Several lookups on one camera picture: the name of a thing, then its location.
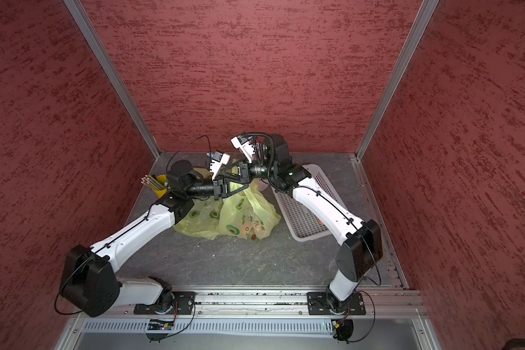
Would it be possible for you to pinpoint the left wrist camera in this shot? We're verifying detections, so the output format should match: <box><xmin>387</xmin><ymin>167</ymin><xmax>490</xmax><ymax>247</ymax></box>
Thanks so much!
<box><xmin>206</xmin><ymin>151</ymin><xmax>230</xmax><ymax>179</ymax></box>

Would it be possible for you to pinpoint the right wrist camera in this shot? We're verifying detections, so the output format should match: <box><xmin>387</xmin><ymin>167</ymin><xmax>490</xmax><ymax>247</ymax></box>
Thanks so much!
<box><xmin>231</xmin><ymin>133</ymin><xmax>263</xmax><ymax>163</ymax></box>

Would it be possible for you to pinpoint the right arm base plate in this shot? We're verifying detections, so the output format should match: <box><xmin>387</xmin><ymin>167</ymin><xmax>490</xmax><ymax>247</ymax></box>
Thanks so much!
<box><xmin>306</xmin><ymin>292</ymin><xmax>366</xmax><ymax>316</ymax></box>

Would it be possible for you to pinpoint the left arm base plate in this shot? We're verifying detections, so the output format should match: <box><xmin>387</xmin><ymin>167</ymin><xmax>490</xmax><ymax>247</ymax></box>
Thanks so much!
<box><xmin>134</xmin><ymin>291</ymin><xmax>196</xmax><ymax>317</ymax></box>

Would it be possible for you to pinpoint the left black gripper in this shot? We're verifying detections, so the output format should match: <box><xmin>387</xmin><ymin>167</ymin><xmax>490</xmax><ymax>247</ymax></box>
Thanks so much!
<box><xmin>184</xmin><ymin>172</ymin><xmax>248</xmax><ymax>201</ymax></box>

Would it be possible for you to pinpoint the aluminium front rail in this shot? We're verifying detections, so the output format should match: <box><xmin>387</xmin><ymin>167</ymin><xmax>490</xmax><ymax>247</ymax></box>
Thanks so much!
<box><xmin>101</xmin><ymin>287</ymin><xmax>430</xmax><ymax>320</ymax></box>

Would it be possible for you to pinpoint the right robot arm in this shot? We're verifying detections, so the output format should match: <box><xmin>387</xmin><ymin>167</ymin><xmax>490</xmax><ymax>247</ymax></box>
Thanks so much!
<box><xmin>213</xmin><ymin>132</ymin><xmax>383</xmax><ymax>314</ymax></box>

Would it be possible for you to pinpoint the green plastic bag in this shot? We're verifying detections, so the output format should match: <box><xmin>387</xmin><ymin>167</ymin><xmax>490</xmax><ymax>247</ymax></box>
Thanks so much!
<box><xmin>174</xmin><ymin>196</ymin><xmax>225</xmax><ymax>240</ymax></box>
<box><xmin>217</xmin><ymin>179</ymin><xmax>281</xmax><ymax>242</ymax></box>

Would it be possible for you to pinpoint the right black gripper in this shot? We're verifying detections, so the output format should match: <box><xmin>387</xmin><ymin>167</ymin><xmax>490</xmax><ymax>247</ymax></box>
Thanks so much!
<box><xmin>222</xmin><ymin>156</ymin><xmax>279</xmax><ymax>184</ymax></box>

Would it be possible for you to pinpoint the left aluminium corner post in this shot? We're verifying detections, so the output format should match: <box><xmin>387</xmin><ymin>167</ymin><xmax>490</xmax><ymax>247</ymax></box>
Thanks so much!
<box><xmin>64</xmin><ymin>0</ymin><xmax>161</xmax><ymax>159</ymax></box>

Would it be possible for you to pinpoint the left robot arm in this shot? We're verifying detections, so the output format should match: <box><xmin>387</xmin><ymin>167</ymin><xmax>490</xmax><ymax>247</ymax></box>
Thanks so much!
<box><xmin>57</xmin><ymin>160</ymin><xmax>259</xmax><ymax>317</ymax></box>

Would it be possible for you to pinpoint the aluminium corner post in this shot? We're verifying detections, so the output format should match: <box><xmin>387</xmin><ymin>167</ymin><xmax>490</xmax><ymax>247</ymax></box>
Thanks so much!
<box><xmin>64</xmin><ymin>0</ymin><xmax>161</xmax><ymax>159</ymax></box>
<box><xmin>355</xmin><ymin>0</ymin><xmax>439</xmax><ymax>163</ymax></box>

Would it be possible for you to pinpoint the right aluminium corner post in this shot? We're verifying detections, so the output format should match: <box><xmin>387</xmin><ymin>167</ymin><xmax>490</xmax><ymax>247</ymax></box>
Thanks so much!
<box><xmin>355</xmin><ymin>0</ymin><xmax>439</xmax><ymax>163</ymax></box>

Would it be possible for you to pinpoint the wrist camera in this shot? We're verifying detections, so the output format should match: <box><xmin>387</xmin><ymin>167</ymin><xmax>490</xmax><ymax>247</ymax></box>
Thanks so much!
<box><xmin>206</xmin><ymin>151</ymin><xmax>230</xmax><ymax>179</ymax></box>
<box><xmin>231</xmin><ymin>133</ymin><xmax>263</xmax><ymax>163</ymax></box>

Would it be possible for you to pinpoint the white plastic basket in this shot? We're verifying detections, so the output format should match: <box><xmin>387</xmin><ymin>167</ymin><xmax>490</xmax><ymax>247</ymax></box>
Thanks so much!
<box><xmin>274</xmin><ymin>164</ymin><xmax>346</xmax><ymax>242</ymax></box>

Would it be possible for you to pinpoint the yellow pencil cup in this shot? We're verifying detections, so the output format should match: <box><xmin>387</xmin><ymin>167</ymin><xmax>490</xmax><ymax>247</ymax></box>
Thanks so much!
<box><xmin>141</xmin><ymin>174</ymin><xmax>170</xmax><ymax>198</ymax></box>

